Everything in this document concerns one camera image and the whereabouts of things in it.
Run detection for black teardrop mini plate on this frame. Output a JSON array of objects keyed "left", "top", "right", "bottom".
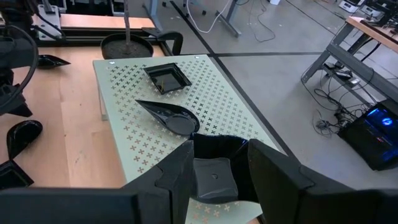
[
  {"left": 6, "top": 119, "right": 44, "bottom": 160},
  {"left": 36, "top": 54, "right": 72, "bottom": 70},
  {"left": 135, "top": 99, "right": 201, "bottom": 136}
]

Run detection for white floor cable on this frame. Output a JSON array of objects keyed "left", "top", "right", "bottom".
[{"left": 185, "top": 0, "right": 233, "bottom": 34}]

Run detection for black wavy mini plate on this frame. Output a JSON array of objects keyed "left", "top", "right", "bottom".
[{"left": 190, "top": 133, "right": 259, "bottom": 205}]

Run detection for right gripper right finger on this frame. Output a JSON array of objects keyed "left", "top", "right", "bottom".
[{"left": 248, "top": 139, "right": 352, "bottom": 224}]

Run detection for wooden desk with grey frame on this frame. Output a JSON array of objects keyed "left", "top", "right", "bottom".
[{"left": 300, "top": 15, "right": 398, "bottom": 105}]

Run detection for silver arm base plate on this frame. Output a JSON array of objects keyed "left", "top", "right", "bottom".
[{"left": 33, "top": 2, "right": 63, "bottom": 41}]

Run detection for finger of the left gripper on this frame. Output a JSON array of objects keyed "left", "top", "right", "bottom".
[{"left": 0, "top": 83, "right": 34, "bottom": 118}]

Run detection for green perforated metal shelf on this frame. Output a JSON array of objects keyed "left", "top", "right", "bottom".
[{"left": 92, "top": 54, "right": 289, "bottom": 224}]

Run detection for black tangled floor cables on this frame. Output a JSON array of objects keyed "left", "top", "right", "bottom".
[{"left": 300, "top": 71, "right": 374, "bottom": 138}]

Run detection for black computer tower blue light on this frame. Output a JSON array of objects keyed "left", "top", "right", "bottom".
[{"left": 337, "top": 98, "right": 398, "bottom": 171}]

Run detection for white device on desk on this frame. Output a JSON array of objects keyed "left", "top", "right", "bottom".
[{"left": 338, "top": 0, "right": 366, "bottom": 14}]

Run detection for green potted plant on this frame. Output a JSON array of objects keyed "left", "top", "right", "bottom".
[{"left": 99, "top": 0, "right": 155, "bottom": 60}]

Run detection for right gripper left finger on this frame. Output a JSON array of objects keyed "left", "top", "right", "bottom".
[{"left": 123, "top": 139, "right": 195, "bottom": 224}]

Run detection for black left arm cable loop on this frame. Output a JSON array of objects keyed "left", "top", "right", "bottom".
[{"left": 0, "top": 24, "right": 40, "bottom": 110}]

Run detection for grey desk foot bar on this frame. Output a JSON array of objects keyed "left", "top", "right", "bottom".
[
  {"left": 142, "top": 0, "right": 164, "bottom": 32},
  {"left": 216, "top": 0, "right": 243, "bottom": 38}
]

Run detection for black power adapter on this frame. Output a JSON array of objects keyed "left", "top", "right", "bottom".
[{"left": 323, "top": 62, "right": 361, "bottom": 88}]

